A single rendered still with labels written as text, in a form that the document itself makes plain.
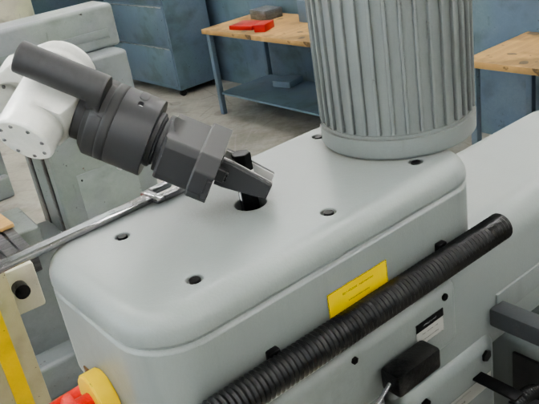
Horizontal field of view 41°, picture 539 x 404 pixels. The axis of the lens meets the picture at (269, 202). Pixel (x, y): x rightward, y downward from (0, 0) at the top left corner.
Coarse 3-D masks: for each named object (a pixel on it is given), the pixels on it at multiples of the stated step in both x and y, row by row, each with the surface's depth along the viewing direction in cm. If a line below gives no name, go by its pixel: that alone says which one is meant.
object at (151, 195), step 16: (144, 192) 87; (176, 192) 86; (112, 208) 84; (128, 208) 83; (80, 224) 81; (96, 224) 81; (48, 240) 79; (64, 240) 79; (16, 256) 76; (32, 256) 77; (0, 272) 75
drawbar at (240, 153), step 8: (240, 152) 79; (248, 152) 78; (240, 160) 78; (248, 160) 78; (248, 168) 78; (240, 200) 81; (248, 200) 80; (256, 200) 80; (248, 208) 80; (256, 208) 81
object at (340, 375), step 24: (408, 312) 86; (432, 312) 88; (384, 336) 83; (408, 336) 86; (432, 336) 90; (336, 360) 80; (360, 360) 82; (384, 360) 84; (312, 384) 77; (336, 384) 80; (360, 384) 83
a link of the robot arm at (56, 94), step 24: (24, 48) 71; (24, 72) 72; (48, 72) 71; (72, 72) 72; (96, 72) 72; (24, 96) 73; (48, 96) 74; (72, 96) 75; (96, 96) 72; (120, 96) 75; (0, 120) 72; (24, 120) 72; (48, 120) 73; (72, 120) 75; (96, 120) 74; (24, 144) 75; (48, 144) 74; (96, 144) 75
